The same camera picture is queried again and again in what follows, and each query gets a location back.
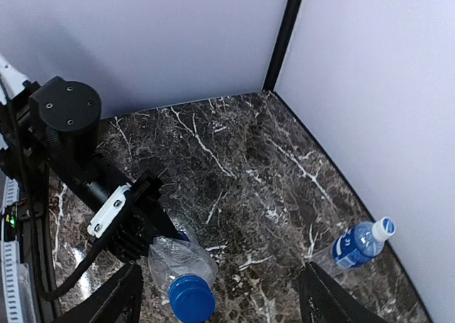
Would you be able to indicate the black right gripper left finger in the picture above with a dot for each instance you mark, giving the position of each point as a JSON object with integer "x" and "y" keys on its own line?
{"x": 117, "y": 300}

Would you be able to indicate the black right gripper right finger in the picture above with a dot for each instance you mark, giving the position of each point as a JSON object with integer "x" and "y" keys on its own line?
{"x": 322, "y": 299}

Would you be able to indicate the left black frame post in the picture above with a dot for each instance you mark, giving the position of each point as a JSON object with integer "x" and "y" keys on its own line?
{"x": 280, "y": 47}

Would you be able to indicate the tall bottle blue cap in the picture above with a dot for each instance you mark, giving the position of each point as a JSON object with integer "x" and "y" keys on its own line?
{"x": 185, "y": 272}

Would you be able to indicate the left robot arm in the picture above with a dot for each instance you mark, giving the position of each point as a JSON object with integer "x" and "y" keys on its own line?
{"x": 55, "y": 126}

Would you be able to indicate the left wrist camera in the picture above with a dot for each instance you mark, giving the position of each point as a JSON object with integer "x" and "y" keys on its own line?
{"x": 123, "y": 223}

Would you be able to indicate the short bottle blue label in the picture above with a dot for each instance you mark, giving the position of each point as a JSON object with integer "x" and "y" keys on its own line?
{"x": 356, "y": 247}

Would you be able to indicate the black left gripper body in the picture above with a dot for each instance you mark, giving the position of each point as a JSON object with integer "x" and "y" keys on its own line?
{"x": 147, "y": 208}

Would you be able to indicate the white slotted cable duct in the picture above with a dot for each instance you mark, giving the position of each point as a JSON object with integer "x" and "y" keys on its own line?
{"x": 10, "y": 259}

